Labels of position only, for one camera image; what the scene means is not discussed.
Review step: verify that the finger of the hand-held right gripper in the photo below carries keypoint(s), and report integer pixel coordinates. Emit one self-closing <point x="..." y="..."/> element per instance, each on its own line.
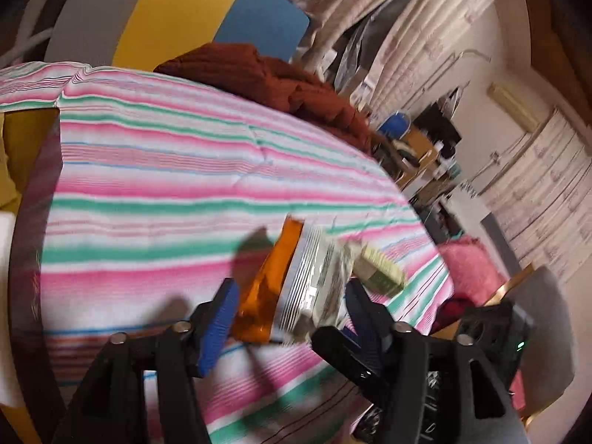
<point x="344" y="356"/>

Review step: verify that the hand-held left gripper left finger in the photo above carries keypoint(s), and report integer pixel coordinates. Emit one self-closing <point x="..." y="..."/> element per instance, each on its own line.
<point x="217" y="328"/>

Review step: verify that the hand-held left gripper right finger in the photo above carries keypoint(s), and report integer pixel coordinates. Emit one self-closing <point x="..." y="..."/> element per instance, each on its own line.
<point x="363" y="314"/>

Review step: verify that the clear printed packet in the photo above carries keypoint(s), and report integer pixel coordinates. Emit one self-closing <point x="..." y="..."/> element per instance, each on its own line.
<point x="319" y="273"/>

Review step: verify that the orange snack packet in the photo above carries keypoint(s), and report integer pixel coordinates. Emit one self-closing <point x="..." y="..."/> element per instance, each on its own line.
<point x="273" y="282"/>

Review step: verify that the pink fluffy cushion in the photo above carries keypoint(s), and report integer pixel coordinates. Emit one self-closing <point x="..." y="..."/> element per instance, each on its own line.
<point x="467" y="261"/>

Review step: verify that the cluttered desk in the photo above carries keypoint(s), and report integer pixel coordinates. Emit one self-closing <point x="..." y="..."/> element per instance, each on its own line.
<point x="416" y="162"/>

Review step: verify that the pink green striped cloth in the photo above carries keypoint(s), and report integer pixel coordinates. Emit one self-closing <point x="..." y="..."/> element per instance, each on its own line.
<point x="162" y="171"/>

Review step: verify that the blue chair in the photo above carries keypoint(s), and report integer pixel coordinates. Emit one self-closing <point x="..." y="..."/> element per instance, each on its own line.
<point x="394" y="125"/>

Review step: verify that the black monitor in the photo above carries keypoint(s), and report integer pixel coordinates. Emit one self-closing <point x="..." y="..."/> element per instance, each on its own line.
<point x="437" y="122"/>

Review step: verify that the beige air conditioner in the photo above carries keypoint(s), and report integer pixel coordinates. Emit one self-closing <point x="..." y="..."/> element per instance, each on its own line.
<point x="513" y="104"/>

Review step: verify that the maroon knitted cloth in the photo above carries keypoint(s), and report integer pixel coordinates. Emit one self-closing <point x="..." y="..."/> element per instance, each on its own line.
<point x="259" y="78"/>

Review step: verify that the grey yellow blue panel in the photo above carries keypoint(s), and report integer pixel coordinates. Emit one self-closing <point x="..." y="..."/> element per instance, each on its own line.
<point x="175" y="14"/>

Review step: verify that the grey office chair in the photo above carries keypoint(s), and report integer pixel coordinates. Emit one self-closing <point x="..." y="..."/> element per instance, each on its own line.
<point x="27" y="39"/>

